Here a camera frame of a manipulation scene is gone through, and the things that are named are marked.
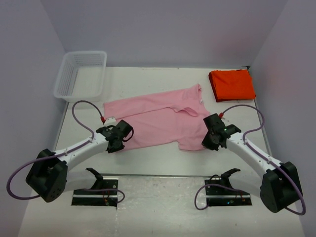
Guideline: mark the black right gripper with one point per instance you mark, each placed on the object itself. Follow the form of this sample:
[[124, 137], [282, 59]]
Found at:
[[206, 142]]

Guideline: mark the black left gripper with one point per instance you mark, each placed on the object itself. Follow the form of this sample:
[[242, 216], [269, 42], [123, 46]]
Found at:
[[112, 150]]

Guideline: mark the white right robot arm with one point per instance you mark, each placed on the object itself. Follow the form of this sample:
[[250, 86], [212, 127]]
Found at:
[[280, 185]]

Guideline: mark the pink t shirt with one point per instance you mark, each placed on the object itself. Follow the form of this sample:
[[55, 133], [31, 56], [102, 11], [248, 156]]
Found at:
[[162, 118]]

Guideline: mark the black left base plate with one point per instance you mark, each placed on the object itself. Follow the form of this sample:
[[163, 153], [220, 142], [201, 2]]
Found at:
[[104, 192]]

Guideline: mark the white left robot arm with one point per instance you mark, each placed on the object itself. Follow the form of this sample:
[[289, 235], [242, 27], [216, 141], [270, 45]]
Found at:
[[52, 173]]

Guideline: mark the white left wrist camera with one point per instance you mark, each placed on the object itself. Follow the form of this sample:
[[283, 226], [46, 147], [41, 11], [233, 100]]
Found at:
[[110, 121]]

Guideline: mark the orange folded t shirt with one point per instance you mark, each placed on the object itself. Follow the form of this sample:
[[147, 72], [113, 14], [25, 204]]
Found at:
[[233, 85]]

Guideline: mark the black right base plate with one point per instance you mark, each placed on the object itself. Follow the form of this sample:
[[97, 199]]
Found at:
[[218, 196]]

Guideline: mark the white plastic basket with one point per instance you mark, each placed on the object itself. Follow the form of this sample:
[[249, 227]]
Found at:
[[81, 76]]

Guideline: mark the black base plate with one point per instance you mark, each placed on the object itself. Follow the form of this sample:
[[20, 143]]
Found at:
[[218, 196], [104, 192]]

